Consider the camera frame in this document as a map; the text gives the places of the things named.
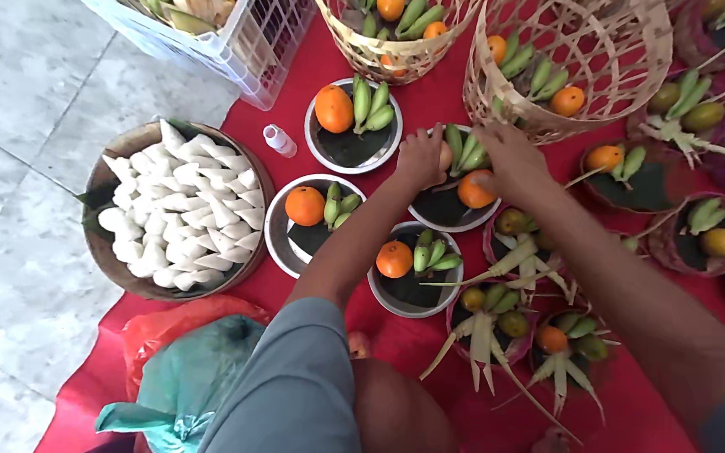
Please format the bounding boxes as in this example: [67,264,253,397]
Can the person's left hand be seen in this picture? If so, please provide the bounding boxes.
[396,122,454,191]

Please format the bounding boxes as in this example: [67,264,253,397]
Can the person's right hand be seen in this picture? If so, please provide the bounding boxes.
[472,121,553,208]

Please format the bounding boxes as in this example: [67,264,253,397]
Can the person's right forearm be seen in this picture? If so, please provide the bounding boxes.
[522,173,725,453]

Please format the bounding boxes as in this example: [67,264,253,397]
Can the person's left forearm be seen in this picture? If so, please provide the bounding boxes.
[198,169,429,453]

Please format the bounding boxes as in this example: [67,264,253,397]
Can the dark green leaf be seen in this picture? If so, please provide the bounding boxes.
[317,120,394,169]
[287,219,338,258]
[412,179,489,229]
[379,233,453,309]
[589,161,670,211]

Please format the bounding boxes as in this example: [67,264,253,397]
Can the round metal bowl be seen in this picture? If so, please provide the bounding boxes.
[368,221,464,319]
[407,124,502,234]
[304,78,404,175]
[264,174,368,279]

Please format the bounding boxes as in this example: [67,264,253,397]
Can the pale palm leaf ornament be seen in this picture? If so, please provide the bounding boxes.
[420,233,580,307]
[638,113,725,177]
[527,350,607,425]
[419,310,584,446]

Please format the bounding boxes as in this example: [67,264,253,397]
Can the small clear plastic bottle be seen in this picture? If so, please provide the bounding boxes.
[262,123,298,159]

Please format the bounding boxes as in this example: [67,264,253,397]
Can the large woven bamboo basket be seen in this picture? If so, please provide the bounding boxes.
[462,0,675,146]

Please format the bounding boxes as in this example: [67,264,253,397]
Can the small brown woven basket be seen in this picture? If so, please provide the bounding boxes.
[579,138,694,214]

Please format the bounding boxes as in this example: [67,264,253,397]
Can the red cloth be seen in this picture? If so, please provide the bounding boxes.
[34,0,725,453]

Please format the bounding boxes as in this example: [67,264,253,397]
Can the white plastic crate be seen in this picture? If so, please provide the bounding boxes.
[81,0,317,112]

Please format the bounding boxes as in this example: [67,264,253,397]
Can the yellow orange fruit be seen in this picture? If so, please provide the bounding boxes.
[702,228,725,257]

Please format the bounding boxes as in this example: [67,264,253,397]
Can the person's legs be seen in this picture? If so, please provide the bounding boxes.
[347,331,571,453]

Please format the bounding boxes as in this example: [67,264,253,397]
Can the pile of white cones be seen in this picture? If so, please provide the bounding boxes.
[97,118,266,292]

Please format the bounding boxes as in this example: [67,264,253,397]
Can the pile of corn husks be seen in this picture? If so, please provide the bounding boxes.
[139,0,278,81]

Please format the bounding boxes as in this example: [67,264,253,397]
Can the teal plastic bag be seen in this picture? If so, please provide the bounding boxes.
[94,315,267,453]

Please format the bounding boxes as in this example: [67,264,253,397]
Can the red plastic bag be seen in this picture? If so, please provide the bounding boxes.
[121,295,272,453]

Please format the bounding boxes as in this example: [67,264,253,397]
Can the green banana leaf lining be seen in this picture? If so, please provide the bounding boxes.
[75,117,244,299]

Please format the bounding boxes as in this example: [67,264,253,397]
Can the round brown woven basket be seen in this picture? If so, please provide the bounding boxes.
[83,120,276,302]

